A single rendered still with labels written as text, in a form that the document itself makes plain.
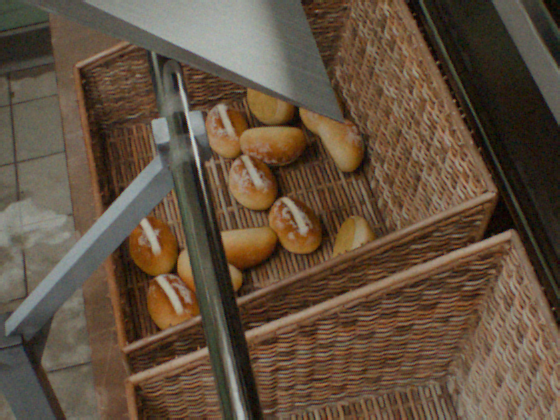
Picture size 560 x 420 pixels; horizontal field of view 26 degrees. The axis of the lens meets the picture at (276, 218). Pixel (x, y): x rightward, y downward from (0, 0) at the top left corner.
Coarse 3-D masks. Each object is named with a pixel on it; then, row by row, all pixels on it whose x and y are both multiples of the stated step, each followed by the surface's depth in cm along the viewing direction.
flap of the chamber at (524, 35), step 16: (496, 0) 75; (512, 0) 72; (512, 16) 72; (528, 16) 71; (512, 32) 73; (528, 32) 70; (528, 48) 71; (544, 48) 69; (528, 64) 71; (544, 64) 69; (544, 80) 69; (544, 96) 69
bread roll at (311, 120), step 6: (336, 96) 183; (300, 108) 184; (300, 114) 184; (306, 114) 182; (312, 114) 181; (318, 114) 180; (342, 114) 183; (306, 120) 182; (312, 120) 181; (318, 120) 180; (306, 126) 183; (312, 126) 181
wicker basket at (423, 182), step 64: (320, 0) 180; (384, 0) 168; (128, 64) 180; (384, 64) 169; (128, 128) 190; (384, 128) 171; (448, 128) 148; (320, 192) 176; (384, 192) 172; (448, 192) 149; (128, 256) 172; (320, 256) 168; (384, 256) 141; (128, 320) 146; (192, 320) 142; (256, 320) 144
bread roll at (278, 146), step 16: (256, 128) 177; (272, 128) 177; (288, 128) 177; (240, 144) 179; (256, 144) 176; (272, 144) 176; (288, 144) 176; (304, 144) 178; (272, 160) 177; (288, 160) 178
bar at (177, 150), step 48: (192, 144) 102; (144, 192) 108; (192, 192) 98; (96, 240) 111; (192, 240) 95; (48, 288) 115; (0, 336) 118; (240, 336) 88; (0, 384) 122; (48, 384) 129; (240, 384) 85
